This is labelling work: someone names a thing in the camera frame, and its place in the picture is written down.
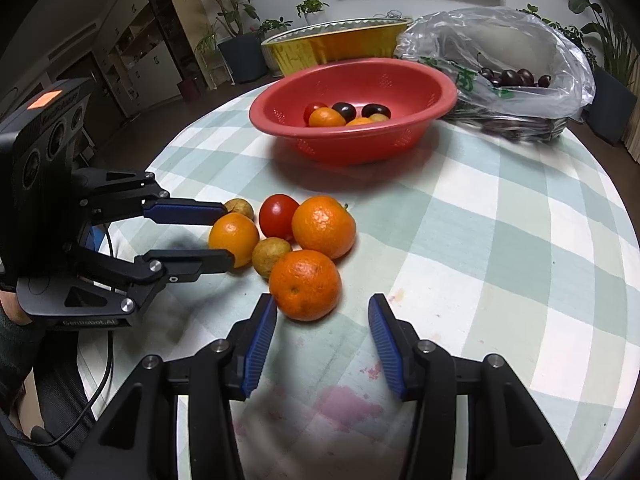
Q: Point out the gold foil tray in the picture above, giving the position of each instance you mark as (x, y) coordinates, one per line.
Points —
(325, 47)

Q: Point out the small yellow-brown fruit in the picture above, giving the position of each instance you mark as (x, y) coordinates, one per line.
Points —
(270, 257)
(380, 118)
(240, 206)

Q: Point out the red colander bowl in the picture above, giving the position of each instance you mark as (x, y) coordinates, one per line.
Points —
(350, 145)

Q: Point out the tall potted plant dark pot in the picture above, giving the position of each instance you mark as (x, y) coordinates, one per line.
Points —
(242, 57)

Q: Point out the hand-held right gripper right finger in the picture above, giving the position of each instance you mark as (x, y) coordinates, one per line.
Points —
(387, 350)

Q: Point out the small orange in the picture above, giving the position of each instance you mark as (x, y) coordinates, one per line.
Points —
(326, 118)
(234, 239)
(359, 122)

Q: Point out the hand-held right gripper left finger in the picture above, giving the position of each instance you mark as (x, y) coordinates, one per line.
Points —
(260, 345)

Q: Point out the low leafy potted plant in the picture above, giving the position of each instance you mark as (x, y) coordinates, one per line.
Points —
(274, 26)

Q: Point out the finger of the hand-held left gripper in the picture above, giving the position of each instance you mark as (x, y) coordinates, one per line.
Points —
(200, 261)
(185, 212)

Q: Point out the clear plastic bag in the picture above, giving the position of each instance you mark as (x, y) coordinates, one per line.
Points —
(500, 35)

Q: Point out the small potted plant white pot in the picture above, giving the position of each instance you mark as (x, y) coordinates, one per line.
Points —
(312, 7)

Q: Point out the red tomato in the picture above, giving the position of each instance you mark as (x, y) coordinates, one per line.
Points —
(279, 216)
(312, 110)

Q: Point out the dark cherry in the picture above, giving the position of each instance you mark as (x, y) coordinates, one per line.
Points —
(345, 110)
(375, 109)

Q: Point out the bushy potted plant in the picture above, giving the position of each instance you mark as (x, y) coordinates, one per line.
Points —
(555, 27)

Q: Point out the person's left forearm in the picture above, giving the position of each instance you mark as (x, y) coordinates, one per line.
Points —
(20, 350)

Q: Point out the pile of dark cherries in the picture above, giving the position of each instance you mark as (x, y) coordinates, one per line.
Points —
(510, 77)

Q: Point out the large-leaf potted plant dark pot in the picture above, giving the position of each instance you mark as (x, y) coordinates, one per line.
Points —
(607, 105)

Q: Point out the large orange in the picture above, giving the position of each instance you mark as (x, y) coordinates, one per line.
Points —
(305, 285)
(322, 227)

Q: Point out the wooden display cabinet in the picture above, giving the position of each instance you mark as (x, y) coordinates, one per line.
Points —
(135, 60)

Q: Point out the green checked tablecloth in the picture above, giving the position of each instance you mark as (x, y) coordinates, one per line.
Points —
(475, 220)

